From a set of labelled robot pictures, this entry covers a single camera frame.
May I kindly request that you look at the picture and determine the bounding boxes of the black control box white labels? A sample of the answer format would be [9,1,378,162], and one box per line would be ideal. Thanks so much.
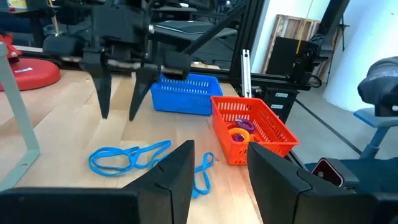
[263,86,300,124]

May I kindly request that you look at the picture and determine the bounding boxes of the wooden pallet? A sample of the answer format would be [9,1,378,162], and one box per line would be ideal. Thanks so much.
[260,14,343,78]

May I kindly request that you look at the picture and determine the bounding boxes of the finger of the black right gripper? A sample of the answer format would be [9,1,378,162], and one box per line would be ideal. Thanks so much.
[80,50,113,120]
[128,63,163,122]

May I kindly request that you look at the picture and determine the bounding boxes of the black camera box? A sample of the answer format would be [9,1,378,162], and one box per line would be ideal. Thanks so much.
[310,157,361,190]

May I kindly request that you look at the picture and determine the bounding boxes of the blue plastic basket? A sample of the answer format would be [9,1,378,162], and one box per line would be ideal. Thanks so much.
[150,73,224,117]

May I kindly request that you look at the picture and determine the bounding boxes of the yellow spiral wrist coil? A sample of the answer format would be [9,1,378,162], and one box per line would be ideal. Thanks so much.
[228,127,251,144]

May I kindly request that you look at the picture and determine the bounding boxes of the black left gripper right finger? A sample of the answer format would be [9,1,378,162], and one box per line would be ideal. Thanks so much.
[247,141,377,224]

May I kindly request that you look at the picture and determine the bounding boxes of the red plastic basket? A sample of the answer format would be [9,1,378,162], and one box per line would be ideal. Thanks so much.
[210,95,300,166]

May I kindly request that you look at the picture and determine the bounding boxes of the black aluminium table frame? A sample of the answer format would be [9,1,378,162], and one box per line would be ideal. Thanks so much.
[183,0,351,94]

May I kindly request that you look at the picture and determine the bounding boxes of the silver aluminium bracket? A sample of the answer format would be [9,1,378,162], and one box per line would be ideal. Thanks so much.
[240,49,252,99]

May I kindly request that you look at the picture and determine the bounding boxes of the office chair blue seat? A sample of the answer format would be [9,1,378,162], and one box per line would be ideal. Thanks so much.
[304,55,398,195]

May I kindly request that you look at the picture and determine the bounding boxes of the red desk lamp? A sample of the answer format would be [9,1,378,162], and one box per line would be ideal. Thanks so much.
[0,32,62,92]

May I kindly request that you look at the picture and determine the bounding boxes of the yellow hanging cable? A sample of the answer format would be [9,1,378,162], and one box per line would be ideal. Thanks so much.
[294,0,314,55]

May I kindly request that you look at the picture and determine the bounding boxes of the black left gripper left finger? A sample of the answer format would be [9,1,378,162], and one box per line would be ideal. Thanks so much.
[123,139,196,224]

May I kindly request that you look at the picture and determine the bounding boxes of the purple spiral wrist coil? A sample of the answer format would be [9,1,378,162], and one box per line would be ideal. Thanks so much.
[234,118,257,134]

